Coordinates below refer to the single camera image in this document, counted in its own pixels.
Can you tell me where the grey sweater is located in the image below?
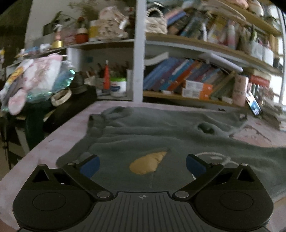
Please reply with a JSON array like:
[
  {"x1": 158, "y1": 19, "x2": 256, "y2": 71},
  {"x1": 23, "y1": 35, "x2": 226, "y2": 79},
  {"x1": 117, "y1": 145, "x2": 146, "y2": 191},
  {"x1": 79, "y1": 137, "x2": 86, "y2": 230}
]
[{"x1": 56, "y1": 107, "x2": 285, "y2": 200}]

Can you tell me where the plastic bag of clothes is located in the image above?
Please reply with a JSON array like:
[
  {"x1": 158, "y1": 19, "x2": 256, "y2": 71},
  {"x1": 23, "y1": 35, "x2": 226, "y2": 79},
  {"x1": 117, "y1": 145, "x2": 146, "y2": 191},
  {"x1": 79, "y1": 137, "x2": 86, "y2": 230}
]
[{"x1": 1, "y1": 53, "x2": 76, "y2": 115}]

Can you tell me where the pink checkered table mat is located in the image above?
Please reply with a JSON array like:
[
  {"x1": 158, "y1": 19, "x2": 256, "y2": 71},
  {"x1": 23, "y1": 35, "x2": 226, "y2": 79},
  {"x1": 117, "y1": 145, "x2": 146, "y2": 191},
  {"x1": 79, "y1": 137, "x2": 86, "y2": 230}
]
[{"x1": 1, "y1": 100, "x2": 285, "y2": 231}]

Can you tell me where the white power adapter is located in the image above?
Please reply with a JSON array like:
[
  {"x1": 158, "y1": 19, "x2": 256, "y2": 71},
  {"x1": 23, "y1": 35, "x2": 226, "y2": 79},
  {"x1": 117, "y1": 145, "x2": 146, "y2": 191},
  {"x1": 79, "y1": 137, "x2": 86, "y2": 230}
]
[{"x1": 221, "y1": 96, "x2": 233, "y2": 104}]

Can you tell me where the white wristwatch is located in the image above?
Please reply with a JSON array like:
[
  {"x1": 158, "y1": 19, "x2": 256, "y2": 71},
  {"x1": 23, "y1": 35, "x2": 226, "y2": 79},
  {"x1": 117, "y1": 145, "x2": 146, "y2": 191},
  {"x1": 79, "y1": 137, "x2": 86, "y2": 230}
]
[{"x1": 51, "y1": 89, "x2": 72, "y2": 107}]

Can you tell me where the lower orange white box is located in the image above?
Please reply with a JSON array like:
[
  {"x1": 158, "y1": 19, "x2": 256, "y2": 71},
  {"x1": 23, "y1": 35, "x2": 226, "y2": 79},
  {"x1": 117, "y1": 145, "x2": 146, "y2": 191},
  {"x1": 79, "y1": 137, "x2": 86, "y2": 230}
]
[{"x1": 181, "y1": 88, "x2": 211, "y2": 100}]

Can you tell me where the orange white box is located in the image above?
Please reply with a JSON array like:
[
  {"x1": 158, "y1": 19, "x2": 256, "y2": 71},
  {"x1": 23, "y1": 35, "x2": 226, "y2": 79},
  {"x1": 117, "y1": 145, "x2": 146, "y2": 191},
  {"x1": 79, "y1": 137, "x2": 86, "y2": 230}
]
[
  {"x1": 181, "y1": 88, "x2": 211, "y2": 100},
  {"x1": 183, "y1": 80, "x2": 213, "y2": 91}
]

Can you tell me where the upper orange white box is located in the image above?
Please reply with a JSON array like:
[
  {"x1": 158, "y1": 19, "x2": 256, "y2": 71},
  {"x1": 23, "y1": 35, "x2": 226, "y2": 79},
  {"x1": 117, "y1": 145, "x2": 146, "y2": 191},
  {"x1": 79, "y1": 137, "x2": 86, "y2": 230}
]
[{"x1": 183, "y1": 80, "x2": 213, "y2": 91}]

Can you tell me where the smartphone with lit screen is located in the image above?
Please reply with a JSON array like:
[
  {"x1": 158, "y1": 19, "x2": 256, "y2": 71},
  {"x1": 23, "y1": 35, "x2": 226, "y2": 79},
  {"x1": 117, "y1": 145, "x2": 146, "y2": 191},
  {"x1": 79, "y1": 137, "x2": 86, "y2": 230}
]
[{"x1": 246, "y1": 90, "x2": 262, "y2": 117}]

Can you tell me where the stack of magazines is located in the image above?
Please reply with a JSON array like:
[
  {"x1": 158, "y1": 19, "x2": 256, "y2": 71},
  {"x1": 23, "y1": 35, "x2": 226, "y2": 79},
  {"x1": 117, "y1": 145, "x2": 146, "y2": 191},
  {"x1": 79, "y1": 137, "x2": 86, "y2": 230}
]
[{"x1": 262, "y1": 97, "x2": 285, "y2": 132}]

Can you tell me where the orange red tassel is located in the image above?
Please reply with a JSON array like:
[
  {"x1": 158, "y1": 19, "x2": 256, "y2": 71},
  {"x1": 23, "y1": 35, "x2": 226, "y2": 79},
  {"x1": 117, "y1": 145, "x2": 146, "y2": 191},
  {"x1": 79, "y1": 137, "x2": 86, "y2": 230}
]
[{"x1": 103, "y1": 60, "x2": 110, "y2": 90}]

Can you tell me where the white green pen can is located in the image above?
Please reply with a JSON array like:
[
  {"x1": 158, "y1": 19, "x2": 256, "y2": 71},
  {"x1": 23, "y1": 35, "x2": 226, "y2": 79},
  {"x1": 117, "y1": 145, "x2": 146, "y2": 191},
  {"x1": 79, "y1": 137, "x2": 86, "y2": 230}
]
[{"x1": 110, "y1": 77, "x2": 127, "y2": 98}]

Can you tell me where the pink cartoon cup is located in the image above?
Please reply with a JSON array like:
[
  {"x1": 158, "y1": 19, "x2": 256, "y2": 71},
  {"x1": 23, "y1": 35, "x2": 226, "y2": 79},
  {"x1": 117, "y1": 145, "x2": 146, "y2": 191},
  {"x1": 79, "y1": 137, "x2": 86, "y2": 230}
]
[{"x1": 232, "y1": 75, "x2": 249, "y2": 107}]

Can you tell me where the row of leaning books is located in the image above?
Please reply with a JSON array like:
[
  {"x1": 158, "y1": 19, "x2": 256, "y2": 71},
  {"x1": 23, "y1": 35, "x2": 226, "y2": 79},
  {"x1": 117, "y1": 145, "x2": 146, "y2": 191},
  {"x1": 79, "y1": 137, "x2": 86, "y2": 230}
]
[{"x1": 143, "y1": 57, "x2": 236, "y2": 100}]

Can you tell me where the white wooden bookshelf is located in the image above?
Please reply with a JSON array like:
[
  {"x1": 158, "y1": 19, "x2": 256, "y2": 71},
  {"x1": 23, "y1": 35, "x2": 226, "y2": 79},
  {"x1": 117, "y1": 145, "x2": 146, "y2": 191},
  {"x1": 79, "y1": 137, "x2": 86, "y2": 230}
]
[{"x1": 6, "y1": 0, "x2": 286, "y2": 110}]

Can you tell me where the floral ceramic teapot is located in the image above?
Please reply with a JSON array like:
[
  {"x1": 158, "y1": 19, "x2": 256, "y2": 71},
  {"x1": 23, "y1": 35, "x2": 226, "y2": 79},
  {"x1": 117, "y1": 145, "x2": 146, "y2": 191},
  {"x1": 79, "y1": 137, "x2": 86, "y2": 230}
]
[{"x1": 97, "y1": 6, "x2": 129, "y2": 41}]

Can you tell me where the white quilted handbag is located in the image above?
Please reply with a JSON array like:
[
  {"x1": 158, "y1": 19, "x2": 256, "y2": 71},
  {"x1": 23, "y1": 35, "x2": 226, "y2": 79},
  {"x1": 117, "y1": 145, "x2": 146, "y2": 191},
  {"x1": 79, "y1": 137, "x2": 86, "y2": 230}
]
[{"x1": 144, "y1": 8, "x2": 168, "y2": 34}]

